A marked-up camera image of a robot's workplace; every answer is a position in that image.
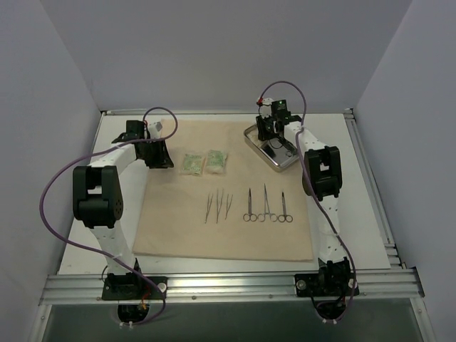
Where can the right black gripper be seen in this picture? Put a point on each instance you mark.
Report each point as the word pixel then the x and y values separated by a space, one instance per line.
pixel 268 125

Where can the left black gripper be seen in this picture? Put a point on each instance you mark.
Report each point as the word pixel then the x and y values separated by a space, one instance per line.
pixel 157 153

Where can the metal instrument tray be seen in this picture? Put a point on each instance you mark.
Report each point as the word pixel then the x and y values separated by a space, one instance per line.
pixel 278 153

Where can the green gauze packet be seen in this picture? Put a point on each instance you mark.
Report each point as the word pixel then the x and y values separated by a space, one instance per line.
pixel 192 164

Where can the green cotton ball packet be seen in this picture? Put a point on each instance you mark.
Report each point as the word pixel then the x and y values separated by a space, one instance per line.
pixel 216 161

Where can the curved metal tweezers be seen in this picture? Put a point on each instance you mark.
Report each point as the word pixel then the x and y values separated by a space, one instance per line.
pixel 208 207

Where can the beige surgical wrap cloth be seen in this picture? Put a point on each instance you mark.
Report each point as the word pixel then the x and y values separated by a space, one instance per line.
pixel 172 217

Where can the long straight metal forceps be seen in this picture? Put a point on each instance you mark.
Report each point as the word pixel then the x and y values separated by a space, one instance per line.
pixel 219 201

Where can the metal hemostat clamp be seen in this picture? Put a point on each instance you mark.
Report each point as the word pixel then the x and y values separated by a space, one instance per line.
pixel 267 213

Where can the short metal tweezers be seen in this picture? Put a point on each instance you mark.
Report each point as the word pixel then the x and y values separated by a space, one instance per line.
pixel 228 204

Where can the surgical scissors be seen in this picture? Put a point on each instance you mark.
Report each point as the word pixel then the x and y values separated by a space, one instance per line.
pixel 249 216

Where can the small curved metal scissors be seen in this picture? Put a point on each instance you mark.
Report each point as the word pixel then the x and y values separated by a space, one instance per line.
pixel 284 216

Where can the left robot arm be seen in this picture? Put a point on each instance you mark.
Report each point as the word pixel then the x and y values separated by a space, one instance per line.
pixel 97 195

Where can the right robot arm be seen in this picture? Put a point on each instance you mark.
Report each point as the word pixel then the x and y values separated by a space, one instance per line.
pixel 322 176

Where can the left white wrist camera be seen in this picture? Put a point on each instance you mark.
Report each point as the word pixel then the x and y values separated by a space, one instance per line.
pixel 154 130

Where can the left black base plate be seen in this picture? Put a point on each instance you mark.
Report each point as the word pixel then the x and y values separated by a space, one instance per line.
pixel 127 287

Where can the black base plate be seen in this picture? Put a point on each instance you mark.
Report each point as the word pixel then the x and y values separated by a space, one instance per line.
pixel 323 285
pixel 127 287

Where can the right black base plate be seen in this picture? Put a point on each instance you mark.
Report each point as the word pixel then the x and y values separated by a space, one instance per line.
pixel 323 285

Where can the aluminium right side rail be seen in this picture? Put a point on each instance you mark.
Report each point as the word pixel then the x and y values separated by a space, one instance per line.
pixel 373 193

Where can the aluminium front rail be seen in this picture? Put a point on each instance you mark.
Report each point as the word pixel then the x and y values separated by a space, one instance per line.
pixel 231 287

